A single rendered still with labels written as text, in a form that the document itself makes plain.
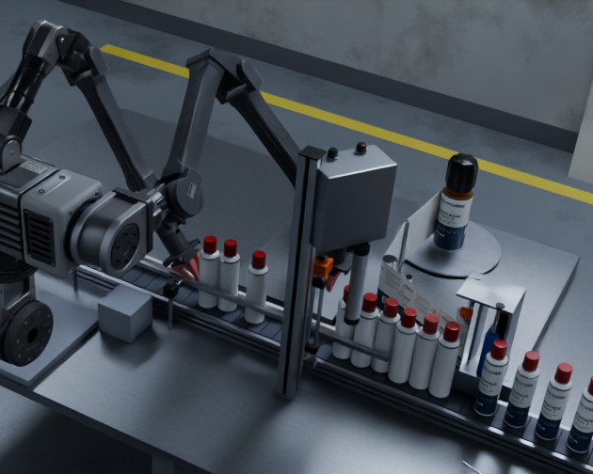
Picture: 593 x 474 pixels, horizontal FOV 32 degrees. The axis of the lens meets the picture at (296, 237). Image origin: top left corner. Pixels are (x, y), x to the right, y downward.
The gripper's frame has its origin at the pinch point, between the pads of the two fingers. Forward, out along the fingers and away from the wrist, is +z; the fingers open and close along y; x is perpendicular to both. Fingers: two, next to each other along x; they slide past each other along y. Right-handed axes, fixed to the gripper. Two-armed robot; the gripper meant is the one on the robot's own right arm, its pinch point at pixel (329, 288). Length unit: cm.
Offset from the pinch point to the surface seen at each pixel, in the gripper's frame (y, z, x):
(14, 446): 85, 79, 25
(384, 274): -9.9, -1.6, -10.9
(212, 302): 28.5, 11.1, 8.5
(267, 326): 12.9, 13.5, 6.9
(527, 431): -56, 14, 7
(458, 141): 51, 102, -280
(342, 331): -7.9, 4.5, 8.6
